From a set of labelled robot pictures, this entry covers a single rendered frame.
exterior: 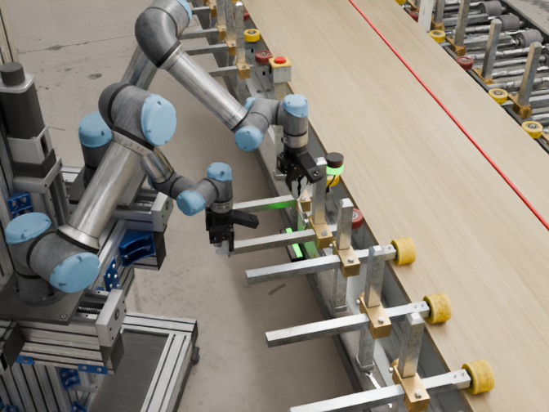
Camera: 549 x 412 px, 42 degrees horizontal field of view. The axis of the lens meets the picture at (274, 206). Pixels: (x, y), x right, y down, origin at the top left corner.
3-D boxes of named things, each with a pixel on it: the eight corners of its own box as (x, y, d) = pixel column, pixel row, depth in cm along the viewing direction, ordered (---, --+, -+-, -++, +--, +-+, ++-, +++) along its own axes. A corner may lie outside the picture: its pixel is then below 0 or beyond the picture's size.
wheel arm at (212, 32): (164, 43, 372) (163, 36, 370) (163, 41, 375) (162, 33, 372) (246, 34, 381) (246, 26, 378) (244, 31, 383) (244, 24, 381)
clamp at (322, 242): (318, 249, 240) (318, 238, 237) (306, 225, 250) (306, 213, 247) (333, 247, 241) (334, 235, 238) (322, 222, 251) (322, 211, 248)
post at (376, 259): (360, 372, 215) (373, 253, 186) (357, 363, 218) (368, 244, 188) (372, 369, 216) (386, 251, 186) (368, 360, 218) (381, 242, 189)
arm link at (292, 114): (283, 90, 215) (311, 94, 213) (283, 121, 222) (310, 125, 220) (277, 103, 209) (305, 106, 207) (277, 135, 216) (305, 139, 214)
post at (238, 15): (238, 97, 350) (235, 3, 320) (238, 94, 352) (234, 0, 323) (246, 96, 350) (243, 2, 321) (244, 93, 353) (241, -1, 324)
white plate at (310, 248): (317, 277, 246) (318, 256, 240) (296, 230, 266) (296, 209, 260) (319, 277, 246) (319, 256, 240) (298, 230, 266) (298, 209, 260)
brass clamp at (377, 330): (371, 340, 195) (372, 327, 192) (354, 305, 206) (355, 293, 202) (392, 336, 196) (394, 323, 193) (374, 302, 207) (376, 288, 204)
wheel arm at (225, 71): (178, 83, 332) (177, 75, 330) (176, 80, 335) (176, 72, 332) (269, 72, 341) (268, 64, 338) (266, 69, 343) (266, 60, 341)
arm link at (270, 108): (238, 109, 210) (274, 114, 208) (249, 91, 219) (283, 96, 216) (238, 132, 215) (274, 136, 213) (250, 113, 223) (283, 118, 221)
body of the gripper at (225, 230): (206, 231, 234) (203, 202, 227) (231, 227, 236) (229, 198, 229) (210, 246, 228) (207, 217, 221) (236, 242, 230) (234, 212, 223)
